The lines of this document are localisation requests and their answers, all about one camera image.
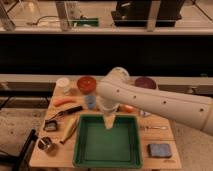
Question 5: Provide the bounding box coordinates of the orange pepper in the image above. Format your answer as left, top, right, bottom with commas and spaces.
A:
53, 98, 76, 107

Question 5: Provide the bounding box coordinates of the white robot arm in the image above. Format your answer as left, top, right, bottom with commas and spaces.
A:
96, 67, 213, 136

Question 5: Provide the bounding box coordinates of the green plastic tray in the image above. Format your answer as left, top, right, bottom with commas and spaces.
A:
73, 115, 143, 169

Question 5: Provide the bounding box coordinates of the orange round fruit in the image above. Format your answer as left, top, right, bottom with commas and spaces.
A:
120, 104, 135, 113

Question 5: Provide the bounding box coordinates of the blue cup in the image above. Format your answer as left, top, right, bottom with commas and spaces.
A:
85, 95, 96, 110

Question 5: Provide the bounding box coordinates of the small silver utensil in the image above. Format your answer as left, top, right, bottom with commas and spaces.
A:
139, 126, 168, 130

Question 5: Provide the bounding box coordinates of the light blue cloth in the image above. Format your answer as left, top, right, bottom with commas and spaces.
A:
139, 110, 151, 117

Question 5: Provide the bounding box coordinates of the yellow corn cob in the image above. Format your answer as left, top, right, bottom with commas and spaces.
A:
60, 118, 78, 144

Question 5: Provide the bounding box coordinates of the red bowl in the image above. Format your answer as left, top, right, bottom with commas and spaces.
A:
77, 76, 97, 94

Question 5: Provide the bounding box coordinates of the purple bowl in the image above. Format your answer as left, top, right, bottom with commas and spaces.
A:
135, 77, 157, 89

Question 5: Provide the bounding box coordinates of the blue sponge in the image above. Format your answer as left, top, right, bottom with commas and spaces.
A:
148, 143, 172, 158

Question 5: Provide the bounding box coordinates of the small black metal tin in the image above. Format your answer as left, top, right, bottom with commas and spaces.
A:
43, 120, 58, 132

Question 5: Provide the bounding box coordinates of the wooden board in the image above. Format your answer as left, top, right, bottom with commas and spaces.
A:
30, 81, 182, 171

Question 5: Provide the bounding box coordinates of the small steel cup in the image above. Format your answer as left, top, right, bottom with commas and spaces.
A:
38, 137, 54, 153

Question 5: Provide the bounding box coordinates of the black handled tool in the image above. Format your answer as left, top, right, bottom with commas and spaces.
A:
47, 106, 83, 121

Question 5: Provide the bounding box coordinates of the black chair frame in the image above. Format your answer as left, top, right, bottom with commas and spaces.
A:
0, 129, 38, 171

